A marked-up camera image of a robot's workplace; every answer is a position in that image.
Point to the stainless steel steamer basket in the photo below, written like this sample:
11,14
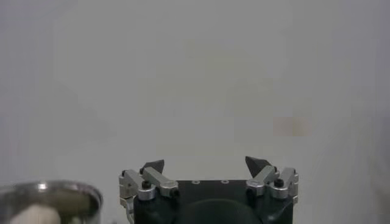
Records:
97,205

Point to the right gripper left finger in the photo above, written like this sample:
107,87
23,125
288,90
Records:
158,181

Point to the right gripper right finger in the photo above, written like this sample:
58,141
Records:
263,178

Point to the white steamed baozi bun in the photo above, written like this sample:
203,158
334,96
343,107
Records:
36,216

